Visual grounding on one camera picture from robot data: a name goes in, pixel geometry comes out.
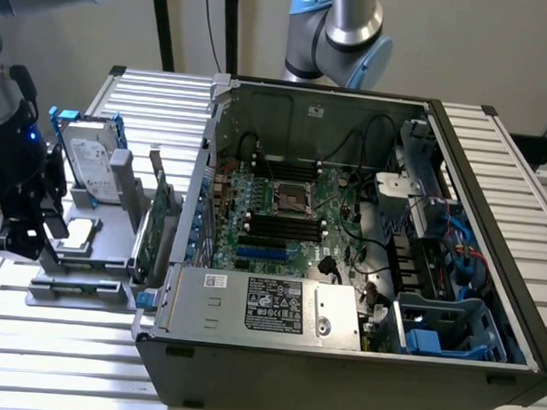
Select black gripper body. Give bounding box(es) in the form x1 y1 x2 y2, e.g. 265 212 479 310
0 96 53 220

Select long black expansion slot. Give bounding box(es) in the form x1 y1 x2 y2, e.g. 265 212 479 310
237 234 288 249

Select blue expansion slot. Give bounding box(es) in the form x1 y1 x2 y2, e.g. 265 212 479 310
236 245 287 262

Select black RAM slot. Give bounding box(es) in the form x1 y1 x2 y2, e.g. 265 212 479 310
256 157 321 167
244 230 323 242
255 167 320 177
247 211 324 223
246 218 324 229
255 162 320 172
254 172 320 182
245 224 323 235

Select silver CPU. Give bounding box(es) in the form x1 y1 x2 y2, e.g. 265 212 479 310
63 217 98 249

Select grey parts rack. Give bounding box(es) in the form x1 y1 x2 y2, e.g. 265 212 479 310
24 143 189 317

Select green graphics card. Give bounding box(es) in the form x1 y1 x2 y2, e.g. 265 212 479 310
131 149 173 287

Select blue case latch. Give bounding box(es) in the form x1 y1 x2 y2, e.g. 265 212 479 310
135 288 158 310

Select thick black stand pole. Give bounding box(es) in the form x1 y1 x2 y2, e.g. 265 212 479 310
144 0 180 73

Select thin black stand pole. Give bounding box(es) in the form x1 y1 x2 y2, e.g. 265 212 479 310
221 0 242 75

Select CPU socket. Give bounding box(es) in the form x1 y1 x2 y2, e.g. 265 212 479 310
265 179 320 218

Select grey power supply unit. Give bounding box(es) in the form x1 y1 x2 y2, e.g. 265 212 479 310
152 264 367 353

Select green motherboard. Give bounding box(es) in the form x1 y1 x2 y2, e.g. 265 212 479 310
205 159 372 286

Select white grey fan shroud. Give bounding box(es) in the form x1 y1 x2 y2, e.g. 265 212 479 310
372 171 426 209

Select open black PC case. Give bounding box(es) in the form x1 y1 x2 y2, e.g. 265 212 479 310
127 70 547 410

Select tall grey disk bay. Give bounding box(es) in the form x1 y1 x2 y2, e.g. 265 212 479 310
395 118 447 198

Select grey disk bay blue latch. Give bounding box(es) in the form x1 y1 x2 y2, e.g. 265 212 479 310
391 289 512 363

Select hard disk in blue bracket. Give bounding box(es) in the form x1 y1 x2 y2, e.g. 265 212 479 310
44 105 132 209

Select black wrist cable plug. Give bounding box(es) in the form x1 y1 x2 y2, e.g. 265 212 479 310
6 63 41 111

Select short black looped wire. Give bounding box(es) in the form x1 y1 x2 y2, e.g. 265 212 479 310
238 130 261 161

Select thin black hanging cable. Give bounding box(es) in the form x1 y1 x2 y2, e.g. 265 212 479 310
200 0 225 73

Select black wire with plug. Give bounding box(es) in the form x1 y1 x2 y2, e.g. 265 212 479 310
317 255 343 287

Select long black looped wire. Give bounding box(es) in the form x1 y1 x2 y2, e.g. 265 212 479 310
318 111 402 175

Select blue wire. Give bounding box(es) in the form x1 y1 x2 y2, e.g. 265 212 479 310
435 210 476 292

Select red wire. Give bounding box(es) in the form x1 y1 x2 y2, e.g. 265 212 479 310
460 247 492 290

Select aluminium side table frame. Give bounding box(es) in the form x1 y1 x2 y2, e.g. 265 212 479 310
505 110 547 182

